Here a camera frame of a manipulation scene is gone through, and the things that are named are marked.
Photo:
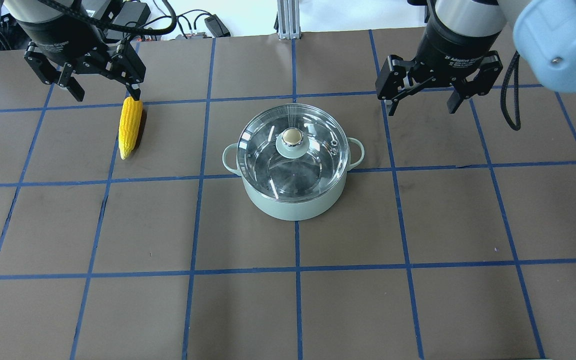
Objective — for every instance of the pale green cooking pot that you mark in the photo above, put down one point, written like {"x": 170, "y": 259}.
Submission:
{"x": 294, "y": 182}

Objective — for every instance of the glass pot lid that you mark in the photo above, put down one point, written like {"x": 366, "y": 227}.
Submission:
{"x": 293, "y": 122}

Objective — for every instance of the yellow corn cob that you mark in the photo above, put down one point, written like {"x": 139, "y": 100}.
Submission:
{"x": 129, "y": 126}

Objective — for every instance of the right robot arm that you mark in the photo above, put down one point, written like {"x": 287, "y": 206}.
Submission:
{"x": 544, "y": 35}

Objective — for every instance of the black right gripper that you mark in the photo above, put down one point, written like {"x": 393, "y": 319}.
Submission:
{"x": 452, "y": 47}

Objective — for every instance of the black power adapter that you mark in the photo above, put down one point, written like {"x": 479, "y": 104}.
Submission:
{"x": 216, "y": 26}

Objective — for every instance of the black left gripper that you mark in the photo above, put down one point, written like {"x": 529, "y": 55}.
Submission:
{"x": 50, "y": 36}

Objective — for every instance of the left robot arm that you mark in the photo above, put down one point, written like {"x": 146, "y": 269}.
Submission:
{"x": 86, "y": 69}

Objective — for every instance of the aluminium frame post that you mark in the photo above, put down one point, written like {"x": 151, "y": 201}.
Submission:
{"x": 288, "y": 26}

